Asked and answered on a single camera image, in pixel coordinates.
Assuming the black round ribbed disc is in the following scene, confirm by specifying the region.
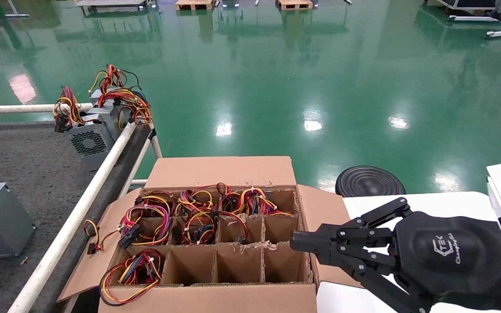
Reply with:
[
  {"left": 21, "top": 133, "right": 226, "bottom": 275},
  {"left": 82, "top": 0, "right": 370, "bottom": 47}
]
[{"left": 335, "top": 166, "right": 406, "bottom": 197}]

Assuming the wooden pallet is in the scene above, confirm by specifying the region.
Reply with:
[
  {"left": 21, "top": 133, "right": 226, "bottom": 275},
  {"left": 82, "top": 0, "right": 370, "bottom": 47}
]
[
  {"left": 175, "top": 0, "right": 215, "bottom": 11},
  {"left": 277, "top": 0, "right": 314, "bottom": 10}
]

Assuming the brown cardboard divider box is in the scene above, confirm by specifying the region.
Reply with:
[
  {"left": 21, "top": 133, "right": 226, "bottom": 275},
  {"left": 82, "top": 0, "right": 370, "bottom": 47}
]
[{"left": 57, "top": 156, "right": 364, "bottom": 313}]

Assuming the grey power supply with fan grille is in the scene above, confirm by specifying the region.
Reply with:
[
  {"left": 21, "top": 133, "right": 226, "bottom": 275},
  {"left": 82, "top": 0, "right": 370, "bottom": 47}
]
[{"left": 53, "top": 85, "right": 118, "bottom": 171}]

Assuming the coloured power supply cable bundle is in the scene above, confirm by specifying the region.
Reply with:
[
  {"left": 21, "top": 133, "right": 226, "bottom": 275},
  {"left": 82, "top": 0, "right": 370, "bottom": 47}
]
[
  {"left": 216, "top": 183, "right": 295, "bottom": 218},
  {"left": 180, "top": 211, "right": 249, "bottom": 245},
  {"left": 134, "top": 191, "right": 178, "bottom": 219},
  {"left": 84, "top": 204, "right": 173, "bottom": 255},
  {"left": 177, "top": 188, "right": 216, "bottom": 218},
  {"left": 99, "top": 249, "right": 164, "bottom": 306}
]

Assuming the grey platform table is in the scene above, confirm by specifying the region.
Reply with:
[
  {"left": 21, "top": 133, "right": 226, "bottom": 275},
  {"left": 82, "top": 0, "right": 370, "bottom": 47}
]
[{"left": 75, "top": 0, "right": 152, "bottom": 13}]

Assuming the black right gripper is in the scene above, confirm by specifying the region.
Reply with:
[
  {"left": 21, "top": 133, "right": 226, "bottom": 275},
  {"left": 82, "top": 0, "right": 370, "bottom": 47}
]
[{"left": 290, "top": 197, "right": 501, "bottom": 313}]

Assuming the thin white frame pipe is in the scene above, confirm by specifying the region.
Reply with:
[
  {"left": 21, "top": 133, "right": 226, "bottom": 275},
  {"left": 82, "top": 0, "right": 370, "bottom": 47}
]
[{"left": 118, "top": 138, "right": 153, "bottom": 199}]

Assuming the dark equipment cart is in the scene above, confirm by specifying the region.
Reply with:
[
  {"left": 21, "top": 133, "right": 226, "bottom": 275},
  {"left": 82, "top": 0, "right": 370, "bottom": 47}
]
[{"left": 424, "top": 0, "right": 501, "bottom": 14}]

